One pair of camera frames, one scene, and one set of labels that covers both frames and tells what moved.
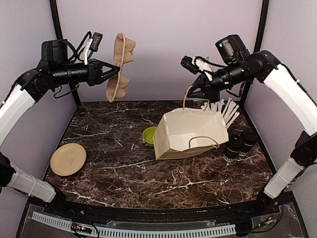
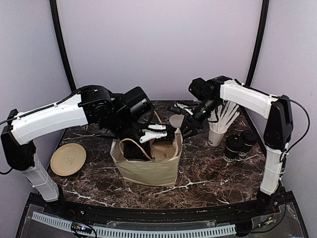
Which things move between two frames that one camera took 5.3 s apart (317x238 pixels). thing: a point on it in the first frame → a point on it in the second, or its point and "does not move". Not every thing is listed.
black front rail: x=252 y=209 does not move
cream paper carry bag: x=186 y=131 → x=136 y=165
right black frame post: x=249 y=87 does not move
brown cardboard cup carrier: x=124 y=49 → x=161 y=151
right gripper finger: x=197 y=94 → x=188 y=131
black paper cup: x=230 y=154 does not move
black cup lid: x=249 y=138 does not move
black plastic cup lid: x=235 y=143 does not move
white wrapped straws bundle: x=228 y=109 does not move
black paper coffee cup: x=246 y=148 does not move
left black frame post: x=55 y=11 does not move
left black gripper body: x=92 y=78 → x=130 y=152
